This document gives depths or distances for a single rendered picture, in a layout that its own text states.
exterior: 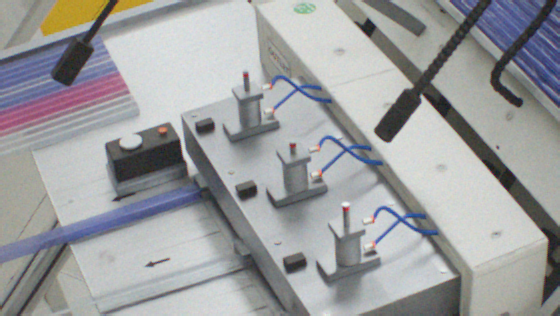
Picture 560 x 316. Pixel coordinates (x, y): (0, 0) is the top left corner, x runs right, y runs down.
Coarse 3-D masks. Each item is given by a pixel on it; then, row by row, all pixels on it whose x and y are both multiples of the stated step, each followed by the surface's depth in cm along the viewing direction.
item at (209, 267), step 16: (224, 256) 119; (176, 272) 117; (192, 272) 117; (208, 272) 118; (112, 288) 116; (128, 288) 116; (144, 288) 116; (160, 288) 117; (64, 304) 114; (80, 304) 114; (96, 304) 115; (112, 304) 115
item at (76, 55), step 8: (72, 40) 113; (80, 40) 112; (72, 48) 112; (80, 48) 112; (88, 48) 113; (64, 56) 113; (72, 56) 112; (80, 56) 113; (88, 56) 113; (56, 64) 113; (64, 64) 113; (72, 64) 113; (80, 64) 113; (56, 72) 113; (64, 72) 113; (72, 72) 113; (56, 80) 113; (64, 80) 113; (72, 80) 114
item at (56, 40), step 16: (160, 0) 157; (176, 0) 157; (192, 0) 157; (112, 16) 155; (128, 16) 155; (144, 16) 155; (64, 32) 153; (80, 32) 153; (16, 48) 151; (32, 48) 151; (48, 48) 152; (0, 64) 150
